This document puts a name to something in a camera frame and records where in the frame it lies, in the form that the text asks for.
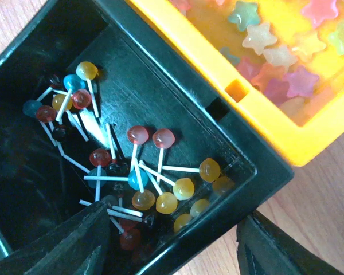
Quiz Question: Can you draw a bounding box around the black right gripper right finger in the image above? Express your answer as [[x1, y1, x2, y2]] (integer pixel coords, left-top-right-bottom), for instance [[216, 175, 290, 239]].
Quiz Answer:
[[237, 211, 342, 274]]

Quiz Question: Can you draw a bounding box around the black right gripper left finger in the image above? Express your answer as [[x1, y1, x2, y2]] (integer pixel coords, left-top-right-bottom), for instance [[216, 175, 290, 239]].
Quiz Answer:
[[0, 202, 110, 274]]

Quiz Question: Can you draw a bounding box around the yellow candy bin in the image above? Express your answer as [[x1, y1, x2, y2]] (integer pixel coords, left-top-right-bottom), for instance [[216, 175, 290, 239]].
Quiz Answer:
[[129, 1, 344, 167]]

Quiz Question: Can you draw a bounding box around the black candy bin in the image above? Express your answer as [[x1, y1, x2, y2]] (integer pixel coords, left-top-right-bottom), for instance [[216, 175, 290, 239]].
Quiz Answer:
[[0, 1, 293, 274]]

